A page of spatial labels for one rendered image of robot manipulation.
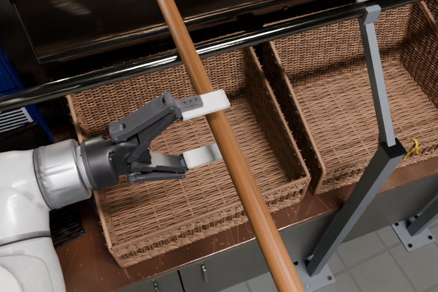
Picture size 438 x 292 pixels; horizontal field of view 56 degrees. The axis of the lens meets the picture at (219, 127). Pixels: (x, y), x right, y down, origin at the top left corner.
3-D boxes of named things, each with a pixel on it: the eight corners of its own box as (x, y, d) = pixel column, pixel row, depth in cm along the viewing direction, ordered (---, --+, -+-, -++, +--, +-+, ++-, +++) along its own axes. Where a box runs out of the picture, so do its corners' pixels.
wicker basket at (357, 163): (253, 81, 149) (259, 22, 126) (388, 46, 159) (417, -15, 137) (312, 199, 123) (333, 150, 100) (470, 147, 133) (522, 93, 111)
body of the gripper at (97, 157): (73, 130, 58) (138, 112, 60) (88, 160, 65) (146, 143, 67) (81, 175, 54) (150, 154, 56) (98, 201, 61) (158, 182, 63)
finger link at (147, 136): (127, 142, 62) (119, 140, 61) (176, 96, 57) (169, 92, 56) (133, 163, 59) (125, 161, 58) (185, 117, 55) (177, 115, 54)
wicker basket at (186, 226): (85, 132, 137) (58, 77, 114) (242, 85, 148) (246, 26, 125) (118, 273, 111) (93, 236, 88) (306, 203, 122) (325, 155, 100)
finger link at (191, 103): (165, 109, 56) (162, 95, 54) (200, 99, 57) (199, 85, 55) (167, 117, 56) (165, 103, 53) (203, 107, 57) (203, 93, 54)
